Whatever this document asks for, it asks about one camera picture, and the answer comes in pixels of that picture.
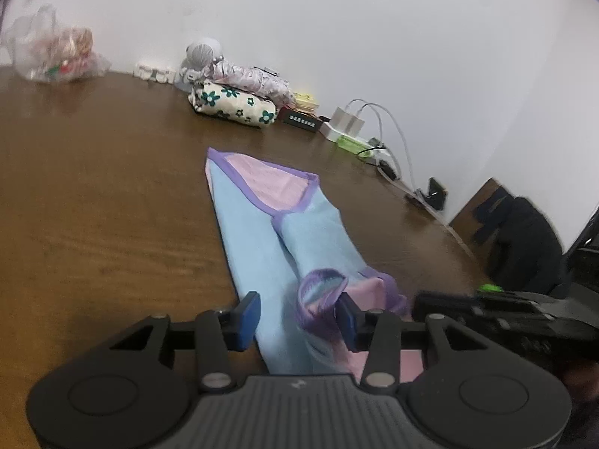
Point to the white charger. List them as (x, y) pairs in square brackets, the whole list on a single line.
[(340, 119), (356, 126)]

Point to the black chair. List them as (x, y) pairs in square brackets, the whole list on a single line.
[(582, 262)]

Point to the floral folded cloth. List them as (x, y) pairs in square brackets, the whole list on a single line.
[(229, 101)]

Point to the black small charger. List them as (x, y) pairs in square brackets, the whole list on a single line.
[(437, 192)]

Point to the white round speaker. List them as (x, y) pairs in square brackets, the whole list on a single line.
[(202, 54)]

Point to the white power strip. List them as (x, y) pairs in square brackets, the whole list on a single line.
[(330, 133)]

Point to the yellow packet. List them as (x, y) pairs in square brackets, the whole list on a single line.
[(307, 101)]

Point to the white pink printed garment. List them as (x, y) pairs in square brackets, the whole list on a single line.
[(252, 79)]

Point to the clear plastic bag of snacks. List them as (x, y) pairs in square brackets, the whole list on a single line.
[(61, 56)]

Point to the pink and blue garment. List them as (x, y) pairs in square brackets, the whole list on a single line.
[(262, 243)]

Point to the black jacket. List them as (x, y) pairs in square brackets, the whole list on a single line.
[(524, 238)]

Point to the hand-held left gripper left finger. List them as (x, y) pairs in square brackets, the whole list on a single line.
[(248, 320)]

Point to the black box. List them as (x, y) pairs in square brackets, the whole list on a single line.
[(302, 120)]

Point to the small white ornaments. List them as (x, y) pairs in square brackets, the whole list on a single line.
[(154, 74)]

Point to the black plug adapter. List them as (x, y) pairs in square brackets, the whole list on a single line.
[(388, 170)]

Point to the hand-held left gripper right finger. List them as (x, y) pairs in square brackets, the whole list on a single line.
[(348, 322)]

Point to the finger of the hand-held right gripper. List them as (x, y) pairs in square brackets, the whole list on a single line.
[(444, 303)]

